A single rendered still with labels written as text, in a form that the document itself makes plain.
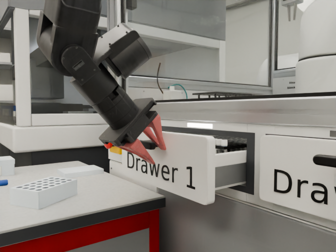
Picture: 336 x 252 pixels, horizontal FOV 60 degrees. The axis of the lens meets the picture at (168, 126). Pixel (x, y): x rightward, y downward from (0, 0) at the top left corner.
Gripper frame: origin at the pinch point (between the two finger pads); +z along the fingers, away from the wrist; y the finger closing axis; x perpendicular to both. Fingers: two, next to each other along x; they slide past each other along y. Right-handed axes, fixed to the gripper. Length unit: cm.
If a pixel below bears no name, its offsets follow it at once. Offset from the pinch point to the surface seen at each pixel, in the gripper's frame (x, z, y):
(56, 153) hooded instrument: 85, 11, -2
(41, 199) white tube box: 21.2, -2.6, -18.5
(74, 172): 45.9, 8.1, -7.3
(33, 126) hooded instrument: 84, -4, -1
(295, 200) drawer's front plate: -20.7, 12.3, 4.2
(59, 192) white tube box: 24.0, 0.6, -15.1
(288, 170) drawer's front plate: -19.6, 9.0, 7.3
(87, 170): 45.6, 11.0, -4.3
